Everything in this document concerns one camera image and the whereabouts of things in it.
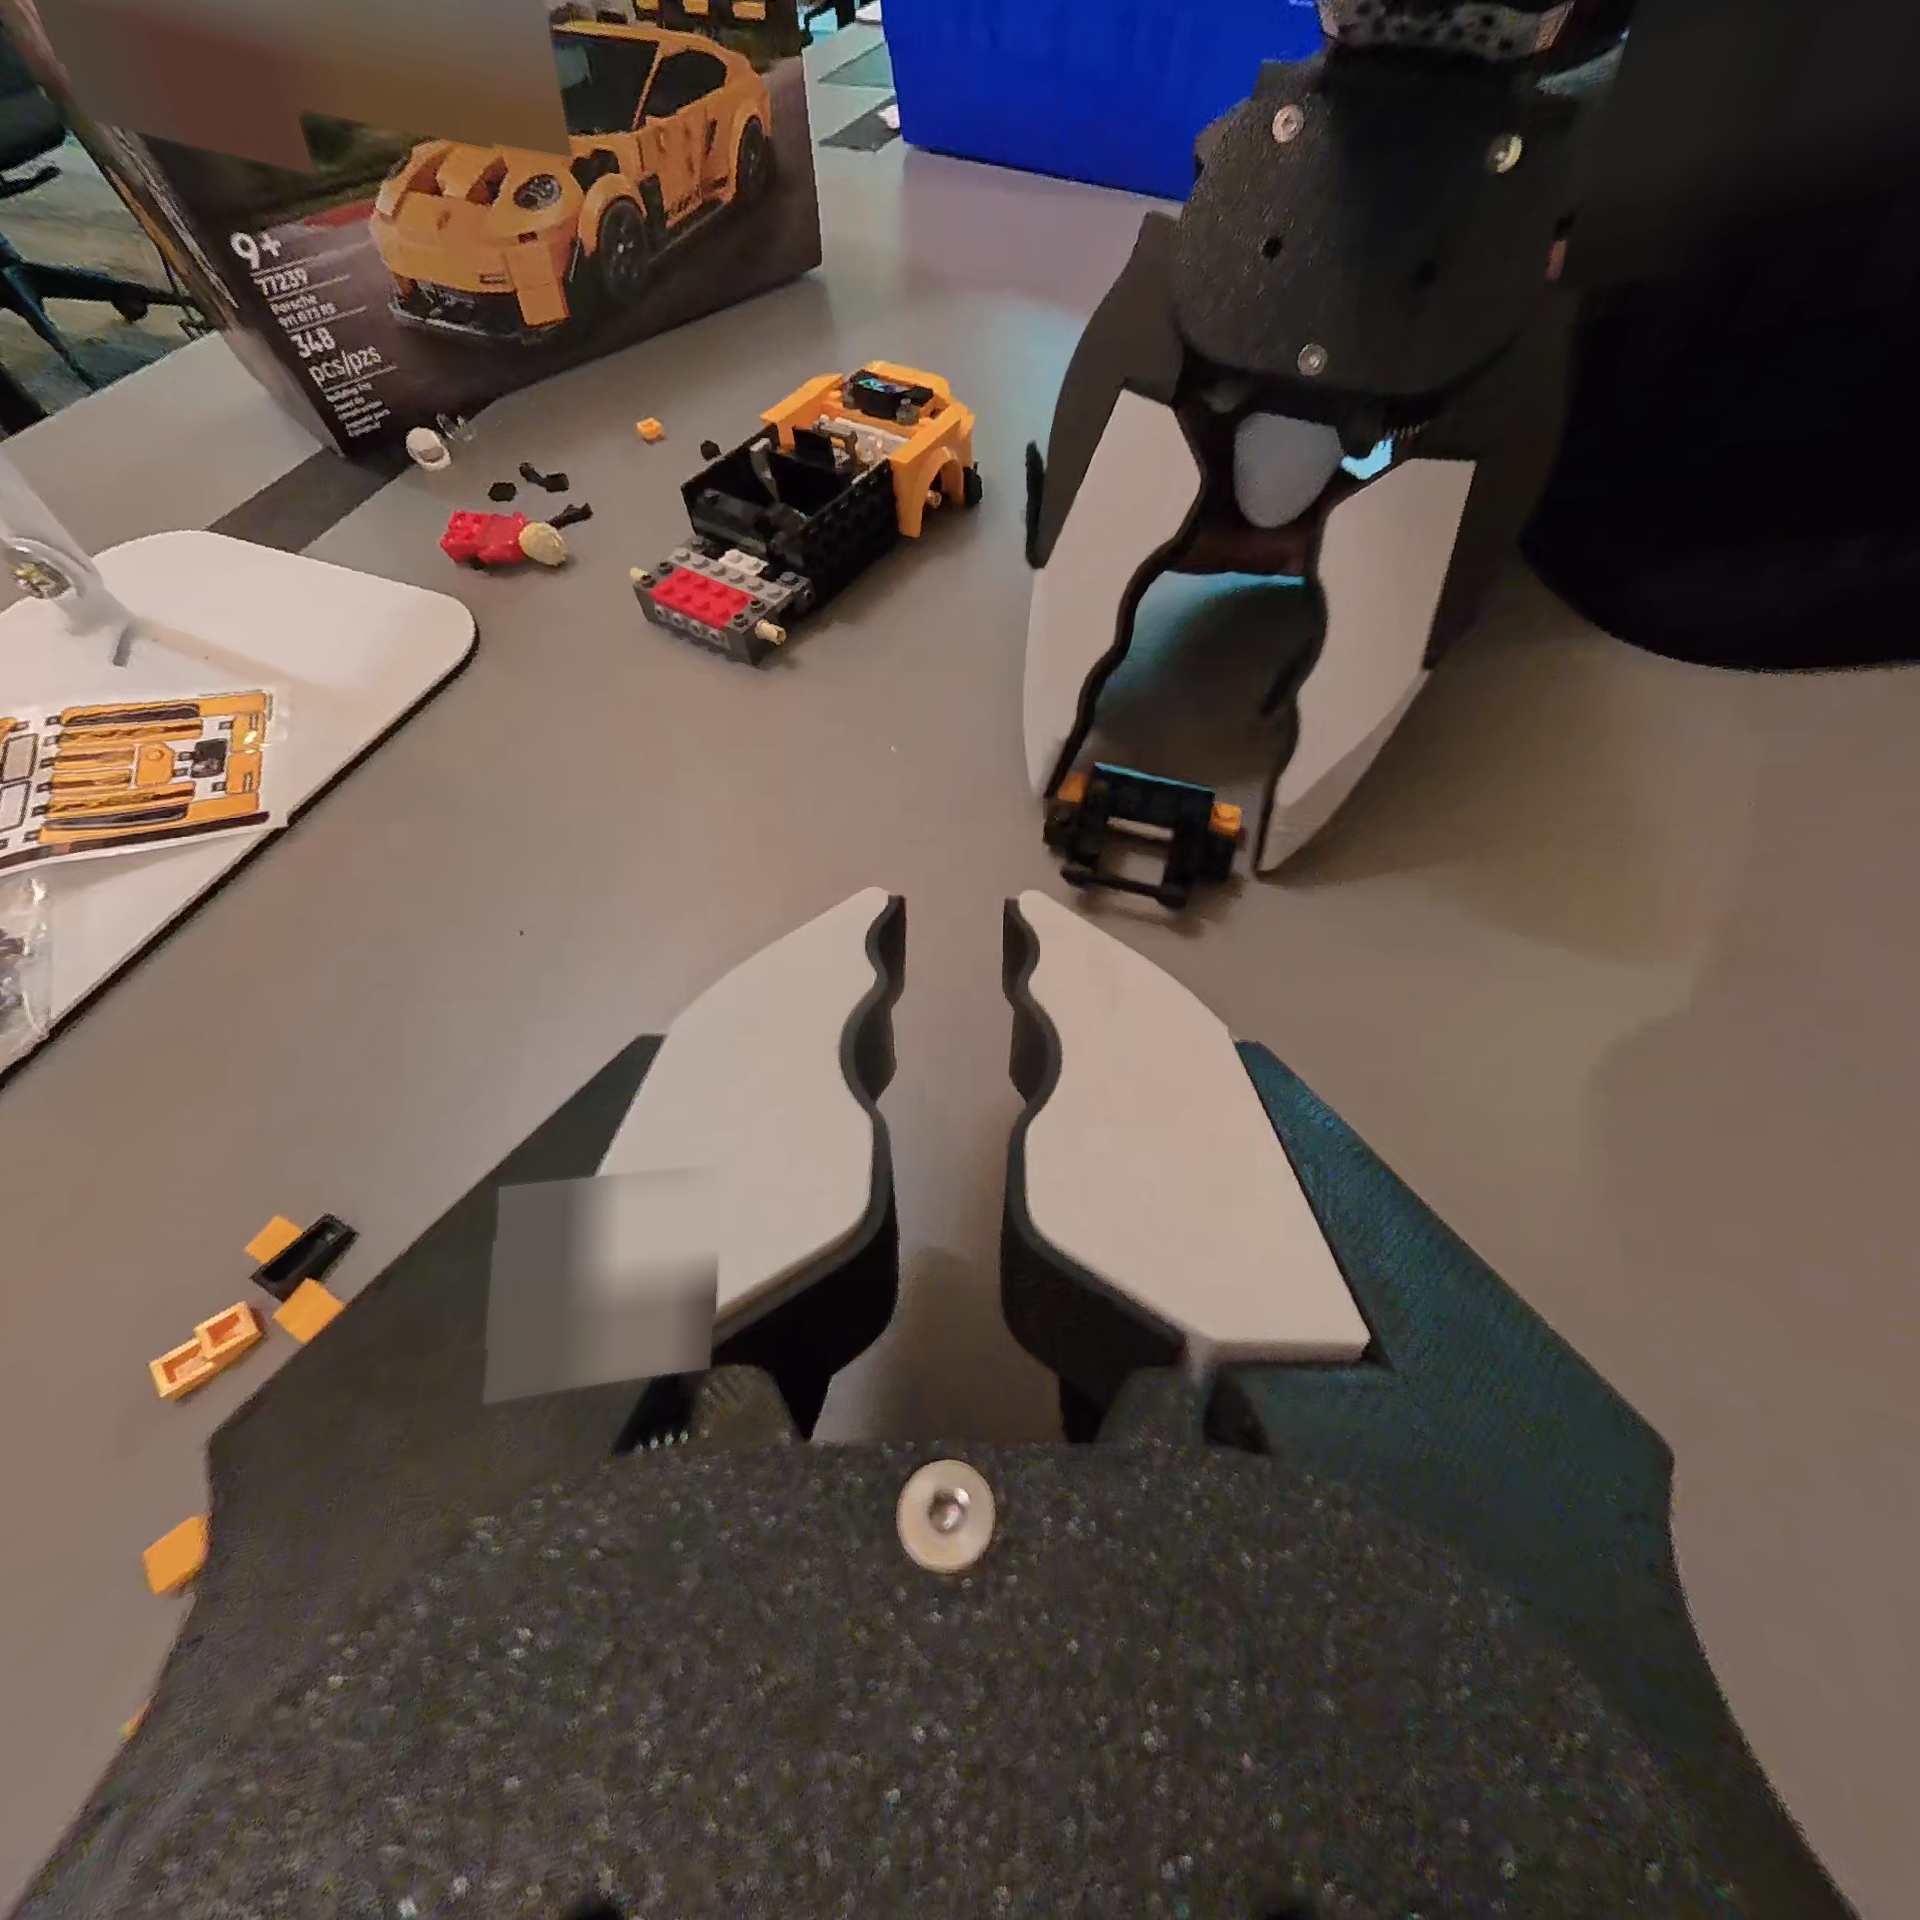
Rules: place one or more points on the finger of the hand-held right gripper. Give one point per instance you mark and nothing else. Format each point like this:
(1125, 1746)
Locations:
(1079, 599)
(1381, 645)

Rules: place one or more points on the lego set box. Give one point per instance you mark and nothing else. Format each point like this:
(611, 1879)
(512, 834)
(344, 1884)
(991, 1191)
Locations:
(493, 241)

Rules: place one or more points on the red lego minifigure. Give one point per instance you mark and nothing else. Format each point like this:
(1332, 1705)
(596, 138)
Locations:
(480, 537)

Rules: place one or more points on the orange sticker sheet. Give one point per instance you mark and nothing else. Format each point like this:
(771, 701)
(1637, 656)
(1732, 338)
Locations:
(136, 765)

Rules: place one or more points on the partly built lego car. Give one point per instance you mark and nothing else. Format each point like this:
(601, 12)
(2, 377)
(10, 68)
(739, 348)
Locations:
(839, 518)

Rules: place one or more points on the black office chair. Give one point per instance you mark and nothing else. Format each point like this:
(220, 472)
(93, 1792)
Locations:
(60, 300)

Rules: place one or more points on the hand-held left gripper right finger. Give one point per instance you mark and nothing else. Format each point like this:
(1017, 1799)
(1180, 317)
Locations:
(1155, 1154)

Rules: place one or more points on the white round lego piece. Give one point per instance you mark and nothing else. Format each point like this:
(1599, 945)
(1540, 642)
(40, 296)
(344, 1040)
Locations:
(429, 447)

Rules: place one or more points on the black lego subassembly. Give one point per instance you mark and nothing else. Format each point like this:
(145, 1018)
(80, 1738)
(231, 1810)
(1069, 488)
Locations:
(1140, 796)

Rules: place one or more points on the blue plastic bin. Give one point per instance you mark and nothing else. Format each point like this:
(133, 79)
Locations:
(1079, 77)

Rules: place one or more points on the pile of loose lego pieces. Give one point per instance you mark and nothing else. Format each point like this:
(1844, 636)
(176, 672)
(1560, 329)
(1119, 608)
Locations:
(306, 1312)

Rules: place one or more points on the clear plastic parts bag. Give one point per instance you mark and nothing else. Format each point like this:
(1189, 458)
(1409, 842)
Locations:
(18, 960)

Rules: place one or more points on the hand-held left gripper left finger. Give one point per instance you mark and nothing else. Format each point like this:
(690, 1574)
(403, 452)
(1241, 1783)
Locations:
(763, 1080)

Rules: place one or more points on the person's right forearm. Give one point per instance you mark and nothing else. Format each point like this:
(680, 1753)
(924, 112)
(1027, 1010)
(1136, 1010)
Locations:
(1755, 421)

